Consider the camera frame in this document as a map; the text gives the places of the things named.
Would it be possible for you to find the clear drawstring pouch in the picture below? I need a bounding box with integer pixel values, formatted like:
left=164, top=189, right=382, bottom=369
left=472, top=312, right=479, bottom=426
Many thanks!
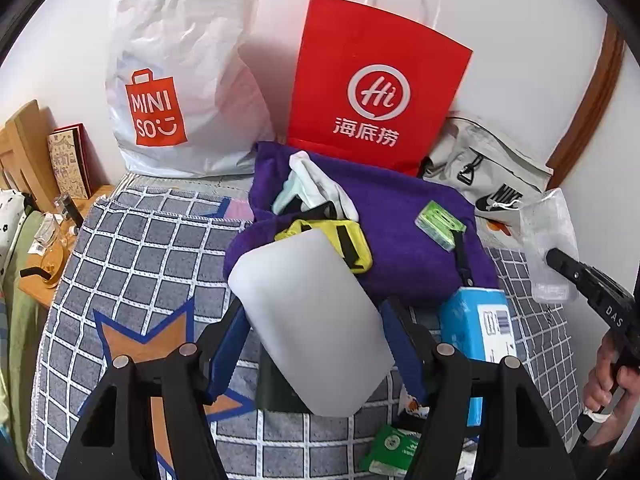
left=518, top=188, right=581, bottom=304

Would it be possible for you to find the yellow pouch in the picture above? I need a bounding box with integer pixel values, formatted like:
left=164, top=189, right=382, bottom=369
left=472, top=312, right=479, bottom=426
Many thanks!
left=274, top=218, right=374, bottom=274

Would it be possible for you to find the green cassette case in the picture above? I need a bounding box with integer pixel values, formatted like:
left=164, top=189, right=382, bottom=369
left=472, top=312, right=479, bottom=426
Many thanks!
left=415, top=201, right=467, bottom=252

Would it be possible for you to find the grey checked blanket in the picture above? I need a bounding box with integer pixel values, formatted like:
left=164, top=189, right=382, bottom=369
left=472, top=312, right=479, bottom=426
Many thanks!
left=27, top=185, right=601, bottom=480

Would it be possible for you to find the white floral pillow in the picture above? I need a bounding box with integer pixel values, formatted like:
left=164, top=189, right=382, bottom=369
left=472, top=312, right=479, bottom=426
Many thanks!
left=0, top=190, right=28, bottom=271

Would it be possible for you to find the glass teapot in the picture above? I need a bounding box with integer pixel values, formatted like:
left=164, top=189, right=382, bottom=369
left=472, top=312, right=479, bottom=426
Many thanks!
left=30, top=212, right=71, bottom=288

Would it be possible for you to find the red paper bag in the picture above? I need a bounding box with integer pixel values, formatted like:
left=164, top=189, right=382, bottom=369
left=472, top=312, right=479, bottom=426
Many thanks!
left=286, top=0, right=473, bottom=177

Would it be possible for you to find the person's right hand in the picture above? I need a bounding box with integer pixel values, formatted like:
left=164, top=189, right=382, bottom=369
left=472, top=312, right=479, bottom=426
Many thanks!
left=584, top=332, right=640, bottom=431

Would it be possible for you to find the wooden nightstand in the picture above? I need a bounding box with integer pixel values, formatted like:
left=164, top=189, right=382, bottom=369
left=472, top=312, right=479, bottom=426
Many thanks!
left=19, top=185, right=117, bottom=311

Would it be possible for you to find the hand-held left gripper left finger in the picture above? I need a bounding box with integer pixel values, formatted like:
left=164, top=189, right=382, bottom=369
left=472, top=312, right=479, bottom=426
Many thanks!
left=54, top=299, right=250, bottom=480

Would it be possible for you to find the green bed sheet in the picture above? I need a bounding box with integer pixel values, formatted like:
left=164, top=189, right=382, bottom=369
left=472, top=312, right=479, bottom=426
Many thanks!
left=0, top=210, right=51, bottom=461

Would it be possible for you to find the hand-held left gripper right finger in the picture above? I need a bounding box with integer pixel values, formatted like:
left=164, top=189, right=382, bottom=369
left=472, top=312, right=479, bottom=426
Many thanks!
left=381, top=299, right=576, bottom=480

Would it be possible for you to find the white floral bed sheet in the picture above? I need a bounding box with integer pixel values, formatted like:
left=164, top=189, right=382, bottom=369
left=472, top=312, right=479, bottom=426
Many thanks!
left=487, top=217, right=523, bottom=238

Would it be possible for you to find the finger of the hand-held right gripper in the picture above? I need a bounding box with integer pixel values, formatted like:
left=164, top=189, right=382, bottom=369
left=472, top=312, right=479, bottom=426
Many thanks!
left=546, top=247, right=593, bottom=291

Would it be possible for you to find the green wipes packet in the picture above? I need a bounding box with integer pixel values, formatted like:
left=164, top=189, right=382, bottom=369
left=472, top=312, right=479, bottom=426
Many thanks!
left=360, top=424, right=422, bottom=477

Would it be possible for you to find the grey waist bag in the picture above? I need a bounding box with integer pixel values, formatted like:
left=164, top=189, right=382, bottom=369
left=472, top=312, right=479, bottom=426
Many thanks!
left=417, top=115, right=556, bottom=221

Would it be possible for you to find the brown wooden door frame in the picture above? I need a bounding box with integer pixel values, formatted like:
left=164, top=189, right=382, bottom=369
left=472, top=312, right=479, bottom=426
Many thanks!
left=546, top=15, right=628, bottom=181

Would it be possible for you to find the small black bottle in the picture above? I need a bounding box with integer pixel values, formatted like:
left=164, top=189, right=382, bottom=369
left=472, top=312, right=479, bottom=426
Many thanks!
left=56, top=194, right=85, bottom=227

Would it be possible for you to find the white sock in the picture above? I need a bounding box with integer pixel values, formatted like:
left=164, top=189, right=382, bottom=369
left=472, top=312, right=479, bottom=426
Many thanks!
left=271, top=151, right=361, bottom=223

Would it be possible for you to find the purple towel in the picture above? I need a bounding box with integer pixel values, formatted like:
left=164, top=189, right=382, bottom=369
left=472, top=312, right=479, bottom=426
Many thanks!
left=222, top=141, right=501, bottom=311

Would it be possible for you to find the white plastic shopping bag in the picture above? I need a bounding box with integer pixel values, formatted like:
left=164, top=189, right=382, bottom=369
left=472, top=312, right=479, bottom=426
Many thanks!
left=104, top=0, right=276, bottom=178

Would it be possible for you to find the patterned book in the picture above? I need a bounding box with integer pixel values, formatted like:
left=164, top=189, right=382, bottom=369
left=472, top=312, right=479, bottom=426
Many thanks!
left=47, top=122, right=93, bottom=200

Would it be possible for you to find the dark green tin box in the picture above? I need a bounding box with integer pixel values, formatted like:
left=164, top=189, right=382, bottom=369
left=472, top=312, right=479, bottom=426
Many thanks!
left=257, top=345, right=308, bottom=413

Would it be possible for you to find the red white snack packet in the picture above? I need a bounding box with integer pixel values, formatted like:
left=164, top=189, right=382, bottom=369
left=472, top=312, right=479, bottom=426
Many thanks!
left=398, top=387, right=432, bottom=418

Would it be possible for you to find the blue tissue pack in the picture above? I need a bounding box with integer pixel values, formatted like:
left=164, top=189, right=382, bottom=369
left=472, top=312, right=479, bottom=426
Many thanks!
left=439, top=287, right=518, bottom=428

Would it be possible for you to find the wooden headboard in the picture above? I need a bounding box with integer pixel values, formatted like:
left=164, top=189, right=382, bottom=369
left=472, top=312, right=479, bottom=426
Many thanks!
left=0, top=99, right=61, bottom=196

